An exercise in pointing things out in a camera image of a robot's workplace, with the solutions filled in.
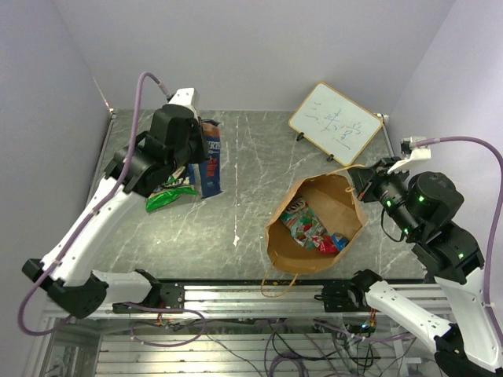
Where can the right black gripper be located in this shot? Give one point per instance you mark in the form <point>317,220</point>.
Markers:
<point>365,179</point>

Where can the small whiteboard wooden frame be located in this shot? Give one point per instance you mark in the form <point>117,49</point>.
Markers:
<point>335,124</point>

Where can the red pink snack packet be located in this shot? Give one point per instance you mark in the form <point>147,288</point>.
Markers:
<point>324,244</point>

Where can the blue M&M's candy packet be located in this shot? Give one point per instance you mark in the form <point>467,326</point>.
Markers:
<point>339,241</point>

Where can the blue Burts chips bag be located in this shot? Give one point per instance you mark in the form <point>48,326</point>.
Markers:
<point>210,168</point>

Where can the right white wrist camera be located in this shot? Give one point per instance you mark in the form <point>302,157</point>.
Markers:
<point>412,155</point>

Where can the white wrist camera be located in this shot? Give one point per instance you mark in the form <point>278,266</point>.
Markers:
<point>412,155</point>
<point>186,97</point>

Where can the aluminium frame rail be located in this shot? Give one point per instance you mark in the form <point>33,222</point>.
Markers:
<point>243,301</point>

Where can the brown paper bag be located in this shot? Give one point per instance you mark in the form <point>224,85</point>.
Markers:
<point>333,199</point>

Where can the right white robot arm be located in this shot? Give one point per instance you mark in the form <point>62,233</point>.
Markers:
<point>467,345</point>

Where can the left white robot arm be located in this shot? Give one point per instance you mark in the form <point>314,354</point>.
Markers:
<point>67,273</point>

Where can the Fox's mint blossom candy bag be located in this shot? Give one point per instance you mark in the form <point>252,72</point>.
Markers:
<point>302,222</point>

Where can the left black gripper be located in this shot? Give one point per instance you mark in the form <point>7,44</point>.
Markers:
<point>202,154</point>

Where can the green Chuba chips bag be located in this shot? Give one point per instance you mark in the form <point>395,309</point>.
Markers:
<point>166,196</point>

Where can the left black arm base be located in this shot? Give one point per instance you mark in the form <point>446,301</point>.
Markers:
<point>166,297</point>

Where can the blue Kettle vinegar chips bag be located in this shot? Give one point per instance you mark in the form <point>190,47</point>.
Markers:
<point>183,178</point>

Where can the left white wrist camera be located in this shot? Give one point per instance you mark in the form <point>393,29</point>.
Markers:
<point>186,97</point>

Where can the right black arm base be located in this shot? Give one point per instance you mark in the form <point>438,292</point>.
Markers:
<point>342,296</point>

